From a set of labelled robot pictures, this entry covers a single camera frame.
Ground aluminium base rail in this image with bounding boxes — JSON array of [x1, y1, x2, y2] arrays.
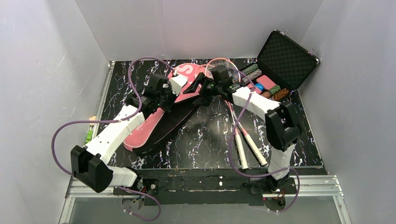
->
[[58, 175, 352, 224]]

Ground green clip on rail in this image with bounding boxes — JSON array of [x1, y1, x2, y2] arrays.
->
[[85, 130, 93, 143]]

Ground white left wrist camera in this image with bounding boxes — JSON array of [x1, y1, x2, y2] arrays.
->
[[170, 75, 188, 96]]

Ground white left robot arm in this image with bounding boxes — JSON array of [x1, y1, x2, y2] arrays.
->
[[71, 74, 188, 193]]

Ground pink racket bag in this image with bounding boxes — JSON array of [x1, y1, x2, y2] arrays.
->
[[123, 63, 200, 156]]

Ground black foam-lined case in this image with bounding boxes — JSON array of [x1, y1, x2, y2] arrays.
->
[[240, 29, 320, 102]]

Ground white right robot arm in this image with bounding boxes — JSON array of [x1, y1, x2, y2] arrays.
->
[[184, 65, 303, 190]]

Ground pink card deck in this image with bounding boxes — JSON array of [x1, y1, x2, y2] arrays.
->
[[253, 75, 276, 94]]

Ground pink badminton racket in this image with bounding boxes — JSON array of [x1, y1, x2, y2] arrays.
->
[[197, 64, 249, 169], [205, 57, 269, 167]]

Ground beige wooden block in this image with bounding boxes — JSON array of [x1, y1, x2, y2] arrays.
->
[[89, 116, 97, 126]]

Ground purple cable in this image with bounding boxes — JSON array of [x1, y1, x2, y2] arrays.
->
[[227, 71, 301, 213], [51, 56, 177, 222]]

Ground poker chip rows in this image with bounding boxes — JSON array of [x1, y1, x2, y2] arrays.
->
[[241, 63, 290, 102]]

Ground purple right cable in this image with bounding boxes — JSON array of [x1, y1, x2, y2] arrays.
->
[[227, 71, 301, 213]]

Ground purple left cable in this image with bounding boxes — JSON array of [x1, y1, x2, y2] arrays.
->
[[51, 56, 177, 222]]

